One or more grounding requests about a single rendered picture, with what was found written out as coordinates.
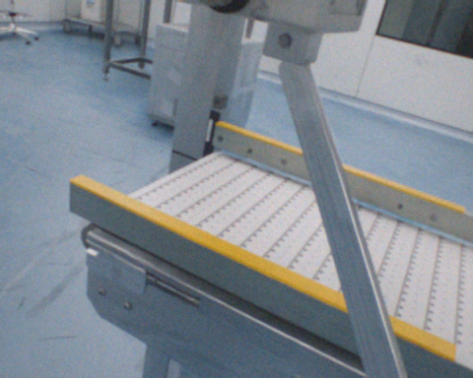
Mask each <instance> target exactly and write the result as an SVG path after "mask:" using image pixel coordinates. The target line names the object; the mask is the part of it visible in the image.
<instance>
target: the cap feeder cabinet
mask: <svg viewBox="0 0 473 378"><path fill-rule="evenodd" d="M156 25H157V33H156V41H155V49H154V57H153V65H152V74H151V82H150V90H149V98H148V114H149V117H150V118H152V119H154V120H153V121H154V122H153V123H152V126H154V127H156V126H157V125H158V124H157V123H155V122H156V120H157V121H159V122H164V123H166V124H168V125H169V126H172V127H175V115H176V109H177V102H178V96H179V90H180V84H181V77H182V64H183V58H184V52H185V46H186V40H187V34H188V27H189V23H180V24H156ZM264 41H265V40H261V39H258V38H254V37H252V38H246V37H244V36H243V38H242V43H241V47H240V52H239V56H238V60H237V61H238V64H237V68H236V77H235V81H234V85H233V94H232V99H231V104H230V108H229V112H228V117H227V123H229V124H232V125H233V126H236V127H240V128H243V127H244V126H245V124H247V122H248V118H249V110H250V107H251V103H252V99H253V95H254V91H255V83H256V79H257V75H258V71H259V67H260V59H261V55H262V48H263V44H264Z"/></svg>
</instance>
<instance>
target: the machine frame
mask: <svg viewBox="0 0 473 378"><path fill-rule="evenodd" d="M245 21H246V18H242V17H238V16H235V15H232V14H223V13H217V12H216V11H214V10H211V9H208V8H201V7H198V6H194V5H191V9H190V15H189V27H188V34H187V40H186V46H185V52H184V58H183V64H182V77H181V84H180V90H179V96H178V102H177V109H176V115H175V127H174V133H173V139H172V146H171V153H170V159H169V175H170V174H171V173H173V172H176V171H178V170H180V169H181V168H183V167H187V166H188V165H190V164H192V163H193V162H195V161H198V160H200V159H202V158H203V153H204V144H205V139H206V133H207V128H208V123H209V118H210V110H216V111H218V112H221V116H220V121H224V122H227V117H228V112H229V108H230V104H231V99H232V94H233V85H234V81H235V77H236V72H237V64H238V61H237V60H238V56H239V52H240V47H241V43H242V38H243V29H244V25H245ZM220 94H222V95H228V96H229V97H228V101H227V108H225V109H222V110H218V109H216V108H213V105H214V99H215V95H220ZM179 367H180V364H179V363H178V362H175V361H173V360H172V359H171V358H169V357H167V356H165V355H163V354H162V353H161V352H158V351H156V350H155V349H153V348H152V347H150V346H147V345H146V352H145V359H144V365H143V371H142V378H178V374H179Z"/></svg>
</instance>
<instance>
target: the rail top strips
mask: <svg viewBox="0 0 473 378"><path fill-rule="evenodd" d="M215 125H217V126H219V127H224V128H227V129H229V130H231V131H233V132H236V133H241V134H243V135H244V136H247V137H250V138H252V139H256V140H259V141H261V142H264V143H267V144H271V145H273V146H276V147H279V148H281V149H283V150H288V151H290V152H293V153H295V154H297V155H300V156H302V155H303V153H302V150H301V149H299V148H296V147H294V146H291V145H286V144H284V143H282V142H279V141H277V140H274V139H269V138H267V137H265V136H262V135H260V134H257V133H252V132H250V131H248V130H245V129H243V128H240V127H236V126H233V125H232V124H229V123H227V122H224V121H219V122H216V123H215ZM342 165H343V167H344V170H345V171H346V172H349V173H354V174H356V175H358V176H361V177H363V178H365V179H370V180H371V181H374V182H376V183H379V184H381V185H386V186H388V187H391V188H393V189H395V190H400V191H402V192H405V193H407V194H409V195H411V196H416V197H419V198H420V199H423V200H425V201H430V202H433V203H434V204H437V205H439V206H444V207H446V208H448V209H451V210H453V211H457V212H460V213H461V214H464V213H465V207H463V206H458V205H456V204H453V203H451V202H448V201H445V200H443V199H440V198H438V197H435V196H431V195H429V194H426V193H424V192H421V191H419V190H415V189H412V188H410V187H407V186H405V185H400V184H398V183H396V182H393V181H391V180H388V179H383V178H381V177H379V176H376V175H374V174H371V173H366V172H365V171H362V170H360V169H357V168H353V167H350V166H349V165H346V164H344V163H342ZM69 182H70V183H72V184H73V185H77V186H78V187H80V188H83V189H84V190H88V191H89V192H91V193H93V194H94V195H97V196H100V197H102V198H104V199H105V200H107V201H110V202H112V203H114V204H115V205H117V206H119V207H122V208H125V209H126V210H128V211H130V212H131V213H135V214H136V215H139V216H141V217H142V218H144V219H147V220H149V221H152V222H154V223H156V224H159V225H161V226H163V227H164V228H166V229H169V230H172V231H174V232H175V233H177V234H179V235H180V236H185V237H186V238H188V239H190V240H192V241H195V242H198V243H199V244H201V245H203V246H204V247H208V248H210V249H212V250H214V251H215V252H217V253H221V254H222V255H224V256H226V257H228V258H230V259H233V260H235V261H237V262H239V263H240V264H245V265H246V266H247V267H249V268H250V269H252V270H256V271H258V272H260V273H261V274H263V275H267V276H268V277H271V278H272V279H274V280H276V281H279V282H281V283H283V284H286V285H289V286H291V287H293V288H294V289H296V290H300V291H302V292H304V293H305V294H307V295H310V296H312V297H315V298H316V299H318V300H321V301H323V302H325V303H326V304H329V305H332V306H334V307H336V308H337V309H339V310H343V311H345V312H347V313H348V311H347V305H346V303H345V299H344V297H343V293H341V292H338V291H337V290H335V289H332V288H329V287H327V286H326V285H324V284H320V283H317V282H316V281H314V280H310V279H308V278H306V277H305V276H303V275H299V274H297V273H295V272H294V271H291V270H290V269H286V268H284V267H283V266H280V265H278V264H275V263H273V262H271V261H269V260H267V259H266V258H265V259H264V258H261V257H260V256H258V255H256V254H255V253H250V252H249V251H247V250H245V249H244V248H241V247H238V246H236V245H234V244H232V243H230V242H227V241H226V240H223V239H221V238H220V237H218V236H215V235H212V234H210V233H209V232H207V231H205V230H201V229H199V228H198V227H196V226H193V225H192V224H188V223H186V222H185V221H182V220H180V219H176V218H174V217H172V216H170V215H169V214H167V213H163V212H161V211H159V210H158V209H156V208H153V207H150V206H148V205H147V204H144V203H142V202H139V201H137V200H135V199H133V198H131V197H130V196H126V195H124V194H122V193H120V192H119V191H117V190H113V189H111V188H109V187H108V186H105V185H103V184H100V183H98V182H97V181H95V180H93V179H90V178H88V177H86V176H84V175H83V174H82V175H79V176H78V177H75V178H73V179H69ZM388 315H389V314H388ZM389 317H390V321H391V326H392V328H393V331H394V333H395V336H396V337H400V338H402V339H404V340H405V341H409V342H410V343H412V344H414V345H418V346H419V347H422V348H425V349H427V350H429V351H431V352H432V353H436V354H437V355H439V356H441V357H445V358H446V359H448V360H450V361H455V354H456V344H453V343H450V342H448V341H447V340H444V339H443V338H439V337H438V336H435V335H434V334H430V333H429V332H427V331H424V330H421V329H420V328H418V327H415V326H414V325H413V326H412V325H410V324H409V323H406V322H405V321H401V320H400V319H398V318H396V317H392V316H391V315H389Z"/></svg>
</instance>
